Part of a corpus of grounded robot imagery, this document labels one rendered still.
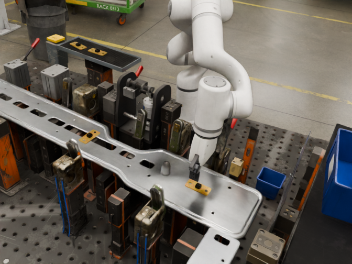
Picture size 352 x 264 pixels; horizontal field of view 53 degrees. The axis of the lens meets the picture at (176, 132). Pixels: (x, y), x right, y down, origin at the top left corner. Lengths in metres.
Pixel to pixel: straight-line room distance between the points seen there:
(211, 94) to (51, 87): 0.87
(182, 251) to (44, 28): 3.38
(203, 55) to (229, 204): 0.47
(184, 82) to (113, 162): 0.61
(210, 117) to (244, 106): 0.10
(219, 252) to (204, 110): 0.39
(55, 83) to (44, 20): 2.52
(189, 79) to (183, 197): 0.70
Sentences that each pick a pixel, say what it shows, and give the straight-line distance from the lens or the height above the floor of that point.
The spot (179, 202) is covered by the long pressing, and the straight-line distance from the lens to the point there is 1.14.
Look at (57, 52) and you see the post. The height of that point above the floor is 1.11.
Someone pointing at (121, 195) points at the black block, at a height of 0.99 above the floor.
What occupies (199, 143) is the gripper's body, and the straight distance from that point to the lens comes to 1.01.
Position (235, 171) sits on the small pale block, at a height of 1.04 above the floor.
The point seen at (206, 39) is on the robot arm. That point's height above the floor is 1.46.
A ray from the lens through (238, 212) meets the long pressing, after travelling 1.14.
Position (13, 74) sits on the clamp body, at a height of 1.03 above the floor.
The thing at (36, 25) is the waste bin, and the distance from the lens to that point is 4.13.
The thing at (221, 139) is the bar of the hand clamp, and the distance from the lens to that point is 1.22.
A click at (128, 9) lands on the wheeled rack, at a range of 5.10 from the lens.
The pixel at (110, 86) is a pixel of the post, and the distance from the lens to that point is 1.50.
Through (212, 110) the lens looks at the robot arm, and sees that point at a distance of 0.95.
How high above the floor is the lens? 1.84
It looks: 37 degrees down
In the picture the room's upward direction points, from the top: 5 degrees clockwise
